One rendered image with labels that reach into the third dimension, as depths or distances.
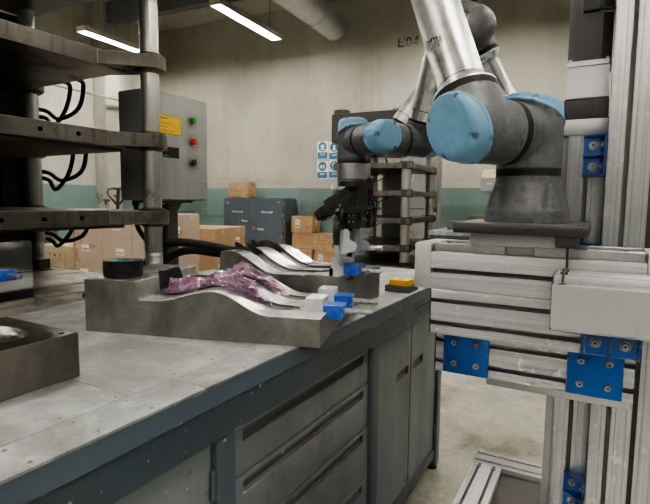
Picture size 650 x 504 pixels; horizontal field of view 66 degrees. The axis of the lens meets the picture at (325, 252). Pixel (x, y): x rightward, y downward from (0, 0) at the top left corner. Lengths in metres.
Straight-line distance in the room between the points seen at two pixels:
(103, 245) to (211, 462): 4.80
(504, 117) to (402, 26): 7.57
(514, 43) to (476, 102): 7.13
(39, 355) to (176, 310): 0.30
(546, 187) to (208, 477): 0.77
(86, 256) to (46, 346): 4.98
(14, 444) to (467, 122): 0.76
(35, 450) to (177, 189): 1.46
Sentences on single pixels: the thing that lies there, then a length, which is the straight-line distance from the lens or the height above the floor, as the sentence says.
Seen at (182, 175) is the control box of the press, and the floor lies 1.17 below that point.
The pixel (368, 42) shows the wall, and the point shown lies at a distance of 8.56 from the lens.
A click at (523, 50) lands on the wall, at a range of 7.97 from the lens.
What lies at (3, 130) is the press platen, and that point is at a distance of 1.57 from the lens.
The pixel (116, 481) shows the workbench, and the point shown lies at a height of 0.70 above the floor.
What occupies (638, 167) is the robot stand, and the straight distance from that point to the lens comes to 1.15.
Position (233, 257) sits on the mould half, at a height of 0.92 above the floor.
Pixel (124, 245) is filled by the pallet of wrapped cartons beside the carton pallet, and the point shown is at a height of 0.61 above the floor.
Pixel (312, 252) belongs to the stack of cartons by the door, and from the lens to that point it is 8.22.
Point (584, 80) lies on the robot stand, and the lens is 1.26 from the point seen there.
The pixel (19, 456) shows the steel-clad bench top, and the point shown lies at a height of 0.80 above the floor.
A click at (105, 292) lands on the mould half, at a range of 1.12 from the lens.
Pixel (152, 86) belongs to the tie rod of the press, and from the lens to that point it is 1.79.
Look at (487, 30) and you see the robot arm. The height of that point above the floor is 1.54.
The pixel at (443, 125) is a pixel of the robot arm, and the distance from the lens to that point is 0.90.
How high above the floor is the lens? 1.07
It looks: 6 degrees down
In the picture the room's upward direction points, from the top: 1 degrees clockwise
